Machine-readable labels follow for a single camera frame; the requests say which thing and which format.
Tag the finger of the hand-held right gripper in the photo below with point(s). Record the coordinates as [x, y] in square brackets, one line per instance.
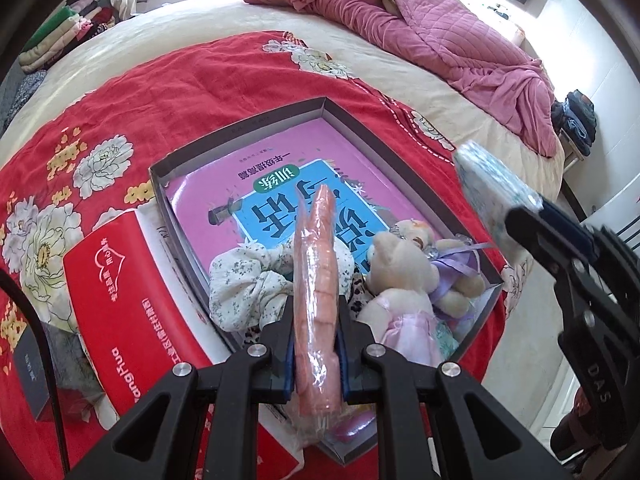
[535, 232]
[575, 230]

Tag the orange towel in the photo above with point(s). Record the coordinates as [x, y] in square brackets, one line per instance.
[315, 285]

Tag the stack of folded clothes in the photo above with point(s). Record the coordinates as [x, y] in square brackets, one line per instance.
[60, 30]

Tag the small teddy bear purple dress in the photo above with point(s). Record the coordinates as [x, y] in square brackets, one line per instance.
[452, 262]

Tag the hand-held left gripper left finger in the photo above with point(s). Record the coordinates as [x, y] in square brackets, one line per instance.
[286, 365]

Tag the dark clothes pile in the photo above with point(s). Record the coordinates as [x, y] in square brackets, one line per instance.
[575, 117]

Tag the bed with cream sheet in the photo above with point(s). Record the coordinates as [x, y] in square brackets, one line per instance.
[200, 15]

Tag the dark floral pillow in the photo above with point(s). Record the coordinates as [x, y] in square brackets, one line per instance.
[25, 92]

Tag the pink quilted blanket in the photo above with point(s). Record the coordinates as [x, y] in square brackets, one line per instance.
[450, 35]

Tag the white teddy bear pink dress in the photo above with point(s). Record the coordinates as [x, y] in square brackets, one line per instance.
[400, 270]

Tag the pink book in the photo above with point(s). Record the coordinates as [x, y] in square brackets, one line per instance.
[280, 160]

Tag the leopard print scrunchie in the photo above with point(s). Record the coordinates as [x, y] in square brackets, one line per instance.
[359, 292]

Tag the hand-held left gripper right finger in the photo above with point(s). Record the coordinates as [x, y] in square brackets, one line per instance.
[344, 360]

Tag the red floral blanket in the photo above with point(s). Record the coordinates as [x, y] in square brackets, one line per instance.
[200, 75]

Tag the dark blue box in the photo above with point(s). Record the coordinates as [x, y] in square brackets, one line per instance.
[32, 375]

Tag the chair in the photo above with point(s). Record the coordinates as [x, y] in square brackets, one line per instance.
[567, 140]

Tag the light blue tissue packet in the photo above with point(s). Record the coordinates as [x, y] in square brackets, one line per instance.
[495, 185]

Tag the dark cardboard box tray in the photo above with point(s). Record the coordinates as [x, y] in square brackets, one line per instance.
[240, 140]

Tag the small dark shelf items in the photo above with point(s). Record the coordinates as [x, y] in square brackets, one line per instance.
[495, 8]

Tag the red tissue box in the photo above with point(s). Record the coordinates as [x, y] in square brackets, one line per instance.
[115, 285]

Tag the white floral scrunchie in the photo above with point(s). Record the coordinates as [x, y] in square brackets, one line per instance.
[245, 280]

